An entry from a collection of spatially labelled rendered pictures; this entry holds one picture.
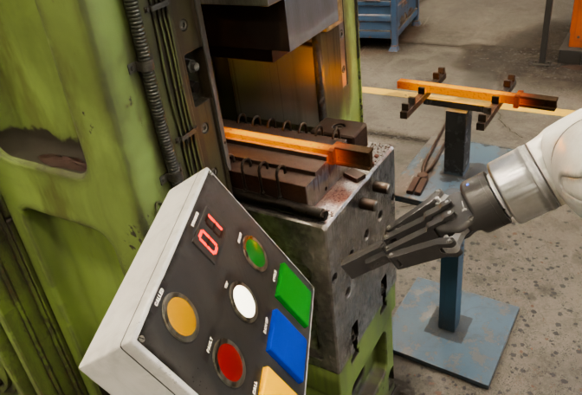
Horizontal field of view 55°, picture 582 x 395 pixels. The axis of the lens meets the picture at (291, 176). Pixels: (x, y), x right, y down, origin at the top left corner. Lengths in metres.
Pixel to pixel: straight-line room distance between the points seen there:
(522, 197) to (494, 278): 1.73
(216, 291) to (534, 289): 1.85
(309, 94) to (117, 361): 1.03
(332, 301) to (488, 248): 1.41
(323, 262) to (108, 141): 0.53
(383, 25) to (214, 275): 4.29
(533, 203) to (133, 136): 0.61
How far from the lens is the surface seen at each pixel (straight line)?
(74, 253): 1.39
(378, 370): 1.88
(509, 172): 0.74
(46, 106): 1.16
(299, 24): 1.07
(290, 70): 1.51
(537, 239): 2.70
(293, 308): 0.85
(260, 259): 0.83
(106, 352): 0.62
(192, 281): 0.69
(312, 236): 1.20
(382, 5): 4.85
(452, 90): 1.68
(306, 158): 1.26
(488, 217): 0.76
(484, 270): 2.49
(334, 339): 1.38
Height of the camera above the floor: 1.60
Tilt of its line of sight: 31 degrees down
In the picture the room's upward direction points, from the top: 7 degrees counter-clockwise
